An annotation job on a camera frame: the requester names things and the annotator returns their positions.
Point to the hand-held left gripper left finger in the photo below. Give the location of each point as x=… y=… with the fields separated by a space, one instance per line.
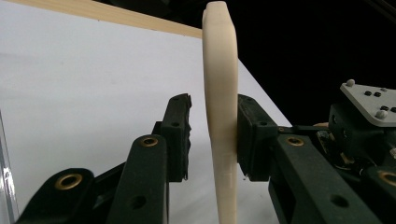
x=176 y=137

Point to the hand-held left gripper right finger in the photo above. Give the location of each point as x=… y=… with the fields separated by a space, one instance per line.
x=253 y=137

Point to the white board sheet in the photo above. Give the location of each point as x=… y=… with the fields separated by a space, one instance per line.
x=77 y=93

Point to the wooden table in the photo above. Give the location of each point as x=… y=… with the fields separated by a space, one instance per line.
x=124 y=17

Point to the clear plastic box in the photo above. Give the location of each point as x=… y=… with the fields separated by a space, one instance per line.
x=6 y=174

